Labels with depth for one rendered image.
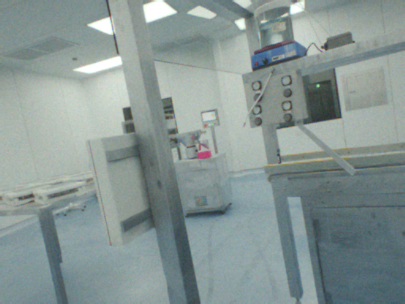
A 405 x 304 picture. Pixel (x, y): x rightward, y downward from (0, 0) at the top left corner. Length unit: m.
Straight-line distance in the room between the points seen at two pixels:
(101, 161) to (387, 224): 1.09
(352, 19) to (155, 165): 6.23
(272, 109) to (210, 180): 2.78
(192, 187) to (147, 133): 3.34
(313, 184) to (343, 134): 5.30
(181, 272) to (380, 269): 0.90
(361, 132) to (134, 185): 6.08
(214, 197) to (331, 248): 2.70
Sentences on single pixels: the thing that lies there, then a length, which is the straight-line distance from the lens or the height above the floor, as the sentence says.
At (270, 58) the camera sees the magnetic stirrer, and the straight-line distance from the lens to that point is 1.37.
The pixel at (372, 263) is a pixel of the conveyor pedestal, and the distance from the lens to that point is 1.49.
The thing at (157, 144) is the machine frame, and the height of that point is 1.12.
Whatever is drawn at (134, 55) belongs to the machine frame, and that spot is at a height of 1.35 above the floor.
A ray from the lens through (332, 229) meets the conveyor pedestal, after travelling 1.45.
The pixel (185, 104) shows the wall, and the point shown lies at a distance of 7.02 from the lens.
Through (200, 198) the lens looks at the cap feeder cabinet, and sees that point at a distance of 4.10.
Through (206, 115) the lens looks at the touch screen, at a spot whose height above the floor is 1.32.
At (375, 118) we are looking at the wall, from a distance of 6.69.
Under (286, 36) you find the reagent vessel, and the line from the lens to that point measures 1.42.
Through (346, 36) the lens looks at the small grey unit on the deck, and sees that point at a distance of 1.37.
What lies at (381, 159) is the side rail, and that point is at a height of 0.92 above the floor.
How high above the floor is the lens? 1.14
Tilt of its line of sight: 5 degrees down
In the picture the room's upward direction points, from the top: 11 degrees counter-clockwise
